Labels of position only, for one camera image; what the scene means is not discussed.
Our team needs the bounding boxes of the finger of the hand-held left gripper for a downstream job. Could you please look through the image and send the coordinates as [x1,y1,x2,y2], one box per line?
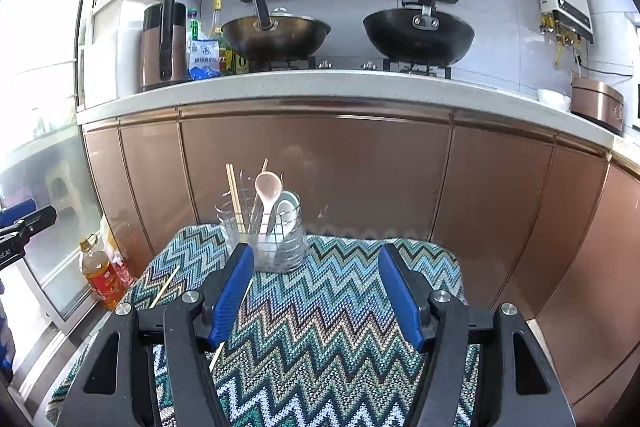
[0,205,57,249]
[0,201,37,229]

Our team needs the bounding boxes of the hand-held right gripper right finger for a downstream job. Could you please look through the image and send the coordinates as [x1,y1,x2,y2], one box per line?
[377,243,578,427]

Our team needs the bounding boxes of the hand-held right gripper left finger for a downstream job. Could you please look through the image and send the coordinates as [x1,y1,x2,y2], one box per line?
[55,243,256,427]

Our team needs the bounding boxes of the wire utensil holder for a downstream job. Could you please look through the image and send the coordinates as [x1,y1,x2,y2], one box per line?
[215,169,307,274]

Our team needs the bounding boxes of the pale blue ceramic spoon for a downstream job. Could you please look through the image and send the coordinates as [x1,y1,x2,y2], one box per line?
[277,190,302,239]

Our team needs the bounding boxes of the pink ceramic spoon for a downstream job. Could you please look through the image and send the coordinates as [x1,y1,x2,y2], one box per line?
[249,172,282,233]

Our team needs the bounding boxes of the zigzag knitted cloth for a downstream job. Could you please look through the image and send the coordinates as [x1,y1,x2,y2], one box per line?
[45,223,481,427]

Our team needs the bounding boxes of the amber oil bottle red label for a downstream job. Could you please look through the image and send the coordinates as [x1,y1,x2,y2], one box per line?
[78,233,127,312]

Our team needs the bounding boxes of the red plastic packet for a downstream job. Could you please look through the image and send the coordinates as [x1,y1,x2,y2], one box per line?
[111,254,137,289]

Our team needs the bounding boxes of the copper base cabinet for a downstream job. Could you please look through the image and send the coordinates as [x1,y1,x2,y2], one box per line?
[82,97,640,427]

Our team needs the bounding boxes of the sliding glass door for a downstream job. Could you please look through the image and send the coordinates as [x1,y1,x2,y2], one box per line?
[0,0,126,388]

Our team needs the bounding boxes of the brown electric kettle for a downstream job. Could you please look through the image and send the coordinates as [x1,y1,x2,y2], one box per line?
[139,0,191,92]

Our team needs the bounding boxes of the white kitchen countertop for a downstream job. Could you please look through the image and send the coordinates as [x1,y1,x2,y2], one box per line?
[77,72,640,172]

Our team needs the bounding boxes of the blue white salt bag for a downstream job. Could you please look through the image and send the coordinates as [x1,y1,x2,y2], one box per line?
[187,38,222,82]

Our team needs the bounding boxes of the gas stove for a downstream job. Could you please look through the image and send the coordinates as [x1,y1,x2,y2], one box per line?
[247,54,453,80]

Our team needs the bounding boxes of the green bottle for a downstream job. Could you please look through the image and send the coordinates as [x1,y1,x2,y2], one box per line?
[187,7,203,42]

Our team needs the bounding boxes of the white bowl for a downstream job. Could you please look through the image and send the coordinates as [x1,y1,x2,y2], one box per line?
[537,88,572,112]

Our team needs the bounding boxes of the black wok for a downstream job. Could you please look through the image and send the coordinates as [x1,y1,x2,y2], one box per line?
[362,0,476,65]

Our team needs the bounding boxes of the brass wok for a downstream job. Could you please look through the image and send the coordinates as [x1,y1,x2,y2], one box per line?
[220,0,332,62]

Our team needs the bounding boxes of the yellow cap glass bottle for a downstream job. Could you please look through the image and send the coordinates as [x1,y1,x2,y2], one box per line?
[207,0,227,52]

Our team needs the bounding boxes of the copper rice cooker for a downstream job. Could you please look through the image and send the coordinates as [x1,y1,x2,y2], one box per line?
[570,74,626,135]

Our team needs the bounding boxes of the water heater pipes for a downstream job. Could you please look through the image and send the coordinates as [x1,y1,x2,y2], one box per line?
[539,14,583,70]

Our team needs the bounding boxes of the black power cable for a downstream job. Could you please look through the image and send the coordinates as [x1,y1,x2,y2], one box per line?
[575,56,636,78]

